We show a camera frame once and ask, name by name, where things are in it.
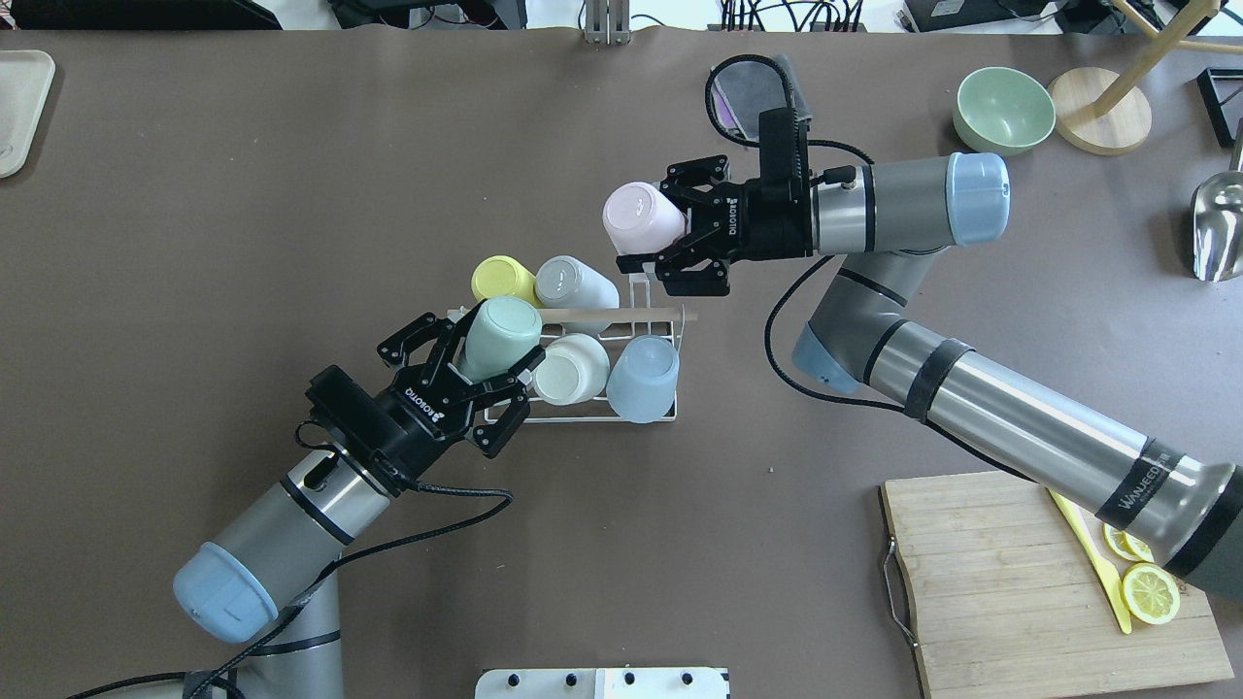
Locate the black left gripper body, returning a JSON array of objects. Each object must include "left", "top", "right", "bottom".
[{"left": 378, "top": 313, "right": 531, "bottom": 471}]

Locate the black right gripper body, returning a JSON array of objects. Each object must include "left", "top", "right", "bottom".
[{"left": 660, "top": 155, "right": 813, "bottom": 296}]

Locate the mint green plastic cup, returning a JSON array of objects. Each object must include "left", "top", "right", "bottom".
[{"left": 456, "top": 295, "right": 543, "bottom": 383}]

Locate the pink plastic cup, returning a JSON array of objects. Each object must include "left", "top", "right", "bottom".
[{"left": 602, "top": 182, "right": 687, "bottom": 255}]

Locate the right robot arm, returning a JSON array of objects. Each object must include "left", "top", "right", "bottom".
[{"left": 602, "top": 153, "right": 1241, "bottom": 601}]

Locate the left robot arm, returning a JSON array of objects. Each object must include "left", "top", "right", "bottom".
[{"left": 174, "top": 296, "right": 544, "bottom": 698}]

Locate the cream white plastic cup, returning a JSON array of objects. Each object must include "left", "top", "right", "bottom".
[{"left": 533, "top": 333, "right": 610, "bottom": 405}]

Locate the grey plastic cup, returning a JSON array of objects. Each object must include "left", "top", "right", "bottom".
[{"left": 534, "top": 255, "right": 619, "bottom": 308}]

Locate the yellow plastic cup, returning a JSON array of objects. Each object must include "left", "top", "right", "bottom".
[{"left": 470, "top": 255, "right": 543, "bottom": 307}]

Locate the light blue plastic cup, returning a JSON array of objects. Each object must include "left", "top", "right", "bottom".
[{"left": 605, "top": 335, "right": 680, "bottom": 424}]

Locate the grey folded cloth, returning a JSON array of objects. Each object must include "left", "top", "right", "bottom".
[{"left": 709, "top": 61, "right": 786, "bottom": 142}]

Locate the green ceramic bowl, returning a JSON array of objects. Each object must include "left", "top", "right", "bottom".
[{"left": 952, "top": 66, "right": 1057, "bottom": 155}]

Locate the wooden mug tree stand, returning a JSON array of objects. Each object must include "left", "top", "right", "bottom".
[{"left": 1048, "top": 1, "right": 1241, "bottom": 155}]

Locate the wooden cutting board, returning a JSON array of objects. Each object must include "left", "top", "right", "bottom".
[{"left": 883, "top": 471, "right": 1234, "bottom": 698}]

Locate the metal scoop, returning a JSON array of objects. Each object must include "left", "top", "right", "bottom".
[{"left": 1193, "top": 132, "right": 1242, "bottom": 284}]

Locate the beige plastic tray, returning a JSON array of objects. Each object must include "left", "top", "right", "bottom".
[{"left": 1, "top": 50, "right": 56, "bottom": 179}]

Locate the lemon slice upper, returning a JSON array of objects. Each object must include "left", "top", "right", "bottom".
[{"left": 1103, "top": 522, "right": 1155, "bottom": 563}]

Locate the lemon slice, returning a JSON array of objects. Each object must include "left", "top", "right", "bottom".
[
  {"left": 1103, "top": 522, "right": 1155, "bottom": 563},
  {"left": 1122, "top": 562, "right": 1181, "bottom": 626}
]

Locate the yellow plastic knife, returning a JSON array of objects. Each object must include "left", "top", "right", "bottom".
[{"left": 1045, "top": 488, "right": 1134, "bottom": 634}]

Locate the lemon slice lower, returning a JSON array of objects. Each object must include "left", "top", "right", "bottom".
[{"left": 1122, "top": 562, "right": 1181, "bottom": 626}]

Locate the white wire cup rack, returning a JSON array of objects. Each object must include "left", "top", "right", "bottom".
[{"left": 446, "top": 272, "right": 700, "bottom": 425}]

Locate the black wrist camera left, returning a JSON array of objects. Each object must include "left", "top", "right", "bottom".
[{"left": 306, "top": 364, "right": 406, "bottom": 498}]

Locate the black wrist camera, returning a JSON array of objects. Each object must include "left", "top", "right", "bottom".
[
  {"left": 306, "top": 364, "right": 406, "bottom": 498},
  {"left": 757, "top": 107, "right": 809, "bottom": 205}
]

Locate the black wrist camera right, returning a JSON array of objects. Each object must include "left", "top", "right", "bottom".
[{"left": 757, "top": 107, "right": 809, "bottom": 205}]

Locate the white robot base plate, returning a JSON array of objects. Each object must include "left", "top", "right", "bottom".
[{"left": 474, "top": 665, "right": 731, "bottom": 698}]

